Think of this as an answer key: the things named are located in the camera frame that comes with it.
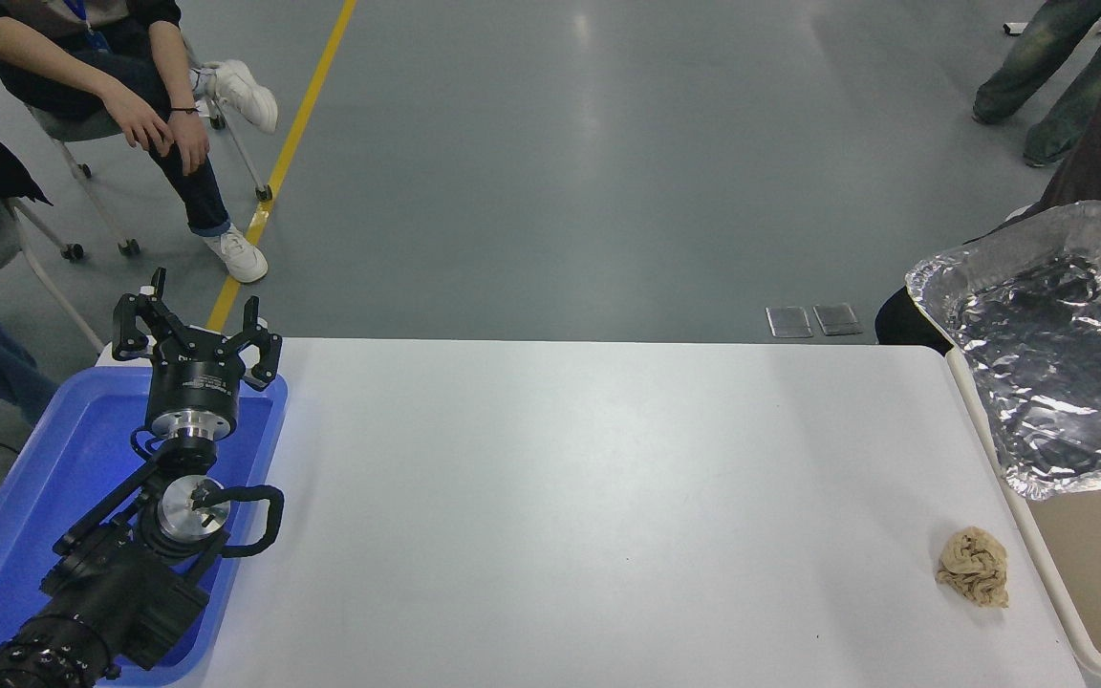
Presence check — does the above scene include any person's right hand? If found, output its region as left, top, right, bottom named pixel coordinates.
left=102, top=83, right=175, bottom=155

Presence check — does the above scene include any blue plastic tray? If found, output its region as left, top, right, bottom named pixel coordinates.
left=0, top=366, right=289, bottom=687

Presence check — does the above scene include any crumpled tan paper ball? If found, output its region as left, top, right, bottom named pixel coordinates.
left=936, top=527, right=1010, bottom=610

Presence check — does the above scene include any standing person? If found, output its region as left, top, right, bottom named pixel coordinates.
left=972, top=0, right=1101, bottom=167

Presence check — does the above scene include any grey wheeled chair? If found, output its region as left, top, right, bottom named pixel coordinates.
left=0, top=196, right=108, bottom=356
left=23, top=38, right=274, bottom=261

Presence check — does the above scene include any foil plate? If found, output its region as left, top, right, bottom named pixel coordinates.
left=905, top=200, right=1101, bottom=502

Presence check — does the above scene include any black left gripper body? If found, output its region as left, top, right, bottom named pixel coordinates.
left=146, top=344, right=250, bottom=419

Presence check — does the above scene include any person's left hand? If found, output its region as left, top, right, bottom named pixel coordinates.
left=171, top=112, right=212, bottom=177

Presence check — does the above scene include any metal floor plate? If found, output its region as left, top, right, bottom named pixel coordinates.
left=766, top=306, right=815, bottom=339
left=812, top=302, right=863, bottom=337

